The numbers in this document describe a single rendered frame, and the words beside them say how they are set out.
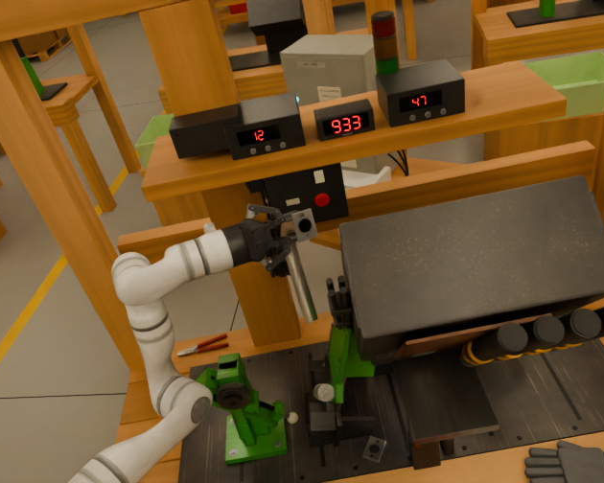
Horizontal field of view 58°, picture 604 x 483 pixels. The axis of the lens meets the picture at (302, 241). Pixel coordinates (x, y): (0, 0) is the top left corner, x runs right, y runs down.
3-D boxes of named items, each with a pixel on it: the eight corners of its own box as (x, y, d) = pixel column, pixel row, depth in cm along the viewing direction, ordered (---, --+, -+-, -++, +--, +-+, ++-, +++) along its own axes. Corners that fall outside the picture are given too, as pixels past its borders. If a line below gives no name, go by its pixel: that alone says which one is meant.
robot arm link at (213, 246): (212, 220, 106) (180, 230, 105) (223, 227, 96) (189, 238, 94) (224, 264, 108) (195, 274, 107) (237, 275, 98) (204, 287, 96)
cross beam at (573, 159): (592, 177, 148) (596, 148, 142) (127, 270, 153) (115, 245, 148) (582, 169, 152) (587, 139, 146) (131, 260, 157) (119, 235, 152)
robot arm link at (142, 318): (104, 254, 97) (127, 313, 105) (109, 280, 90) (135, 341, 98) (143, 241, 99) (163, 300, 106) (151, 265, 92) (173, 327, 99)
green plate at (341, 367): (371, 396, 121) (387, 328, 109) (334, 396, 121) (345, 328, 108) (362, 357, 131) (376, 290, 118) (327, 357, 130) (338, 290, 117)
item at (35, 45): (47, 60, 852) (34, 32, 826) (0, 69, 864) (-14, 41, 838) (76, 36, 947) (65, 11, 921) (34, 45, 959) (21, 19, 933)
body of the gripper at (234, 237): (233, 275, 98) (281, 258, 100) (220, 230, 96) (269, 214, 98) (224, 267, 105) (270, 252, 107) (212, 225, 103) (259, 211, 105)
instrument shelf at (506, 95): (566, 116, 113) (568, 98, 111) (147, 203, 117) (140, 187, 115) (518, 75, 133) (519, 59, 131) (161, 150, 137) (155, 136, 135)
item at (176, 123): (246, 146, 116) (238, 115, 112) (178, 160, 117) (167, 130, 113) (246, 131, 122) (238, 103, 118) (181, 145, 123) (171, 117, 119)
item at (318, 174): (350, 218, 125) (340, 160, 116) (277, 232, 126) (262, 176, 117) (342, 190, 135) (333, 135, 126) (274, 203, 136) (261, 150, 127)
